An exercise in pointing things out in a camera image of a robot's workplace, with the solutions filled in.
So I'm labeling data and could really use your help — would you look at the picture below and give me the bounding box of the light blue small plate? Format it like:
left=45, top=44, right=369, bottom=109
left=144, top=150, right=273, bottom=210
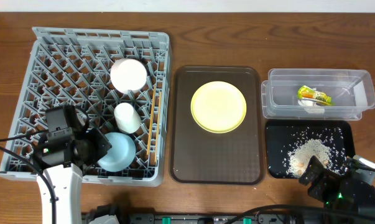
left=98, top=132, right=136, bottom=172

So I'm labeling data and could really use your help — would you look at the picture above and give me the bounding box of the white cup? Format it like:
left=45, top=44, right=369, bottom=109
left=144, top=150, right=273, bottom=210
left=114, top=103, right=142, bottom=134

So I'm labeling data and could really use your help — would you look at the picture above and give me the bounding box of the pile of rice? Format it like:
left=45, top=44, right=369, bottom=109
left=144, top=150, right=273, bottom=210
left=280, top=126, right=346, bottom=178

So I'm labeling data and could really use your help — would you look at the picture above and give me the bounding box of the white bowl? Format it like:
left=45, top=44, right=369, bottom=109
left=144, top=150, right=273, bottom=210
left=110, top=58, right=147, bottom=94

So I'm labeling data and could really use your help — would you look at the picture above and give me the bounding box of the white tissue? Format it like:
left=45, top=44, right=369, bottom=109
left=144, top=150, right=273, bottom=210
left=298, top=100, right=325, bottom=114

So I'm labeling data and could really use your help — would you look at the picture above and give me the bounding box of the green orange snack wrapper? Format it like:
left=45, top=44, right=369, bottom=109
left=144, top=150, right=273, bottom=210
left=297, top=85, right=332, bottom=106

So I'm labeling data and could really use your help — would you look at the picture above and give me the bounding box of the yellow plate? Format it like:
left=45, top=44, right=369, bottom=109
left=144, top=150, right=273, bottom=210
left=190, top=81, right=248, bottom=134

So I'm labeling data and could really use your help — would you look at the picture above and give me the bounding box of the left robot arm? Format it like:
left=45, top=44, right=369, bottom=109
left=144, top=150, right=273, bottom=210
left=33, top=105, right=111, bottom=223

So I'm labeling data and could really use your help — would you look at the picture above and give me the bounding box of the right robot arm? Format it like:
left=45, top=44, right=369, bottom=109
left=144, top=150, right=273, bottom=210
left=299, top=155, right=375, bottom=217

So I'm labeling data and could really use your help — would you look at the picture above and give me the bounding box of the black waste tray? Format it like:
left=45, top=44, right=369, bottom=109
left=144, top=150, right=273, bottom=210
left=265, top=119, right=355, bottom=179

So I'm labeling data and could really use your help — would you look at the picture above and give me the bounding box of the grey plastic dish rack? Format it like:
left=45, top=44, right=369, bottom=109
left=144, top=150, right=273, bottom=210
left=0, top=27, right=172, bottom=187

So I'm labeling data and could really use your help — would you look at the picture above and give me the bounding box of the clear plastic bin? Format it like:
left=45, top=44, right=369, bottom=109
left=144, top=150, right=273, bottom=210
left=261, top=68, right=375, bottom=120

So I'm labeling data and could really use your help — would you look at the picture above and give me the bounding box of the brown serving tray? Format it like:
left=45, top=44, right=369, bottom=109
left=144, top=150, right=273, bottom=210
left=170, top=66, right=264, bottom=185

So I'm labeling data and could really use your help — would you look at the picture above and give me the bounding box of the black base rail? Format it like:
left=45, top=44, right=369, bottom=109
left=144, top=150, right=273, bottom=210
left=81, top=203, right=300, bottom=224

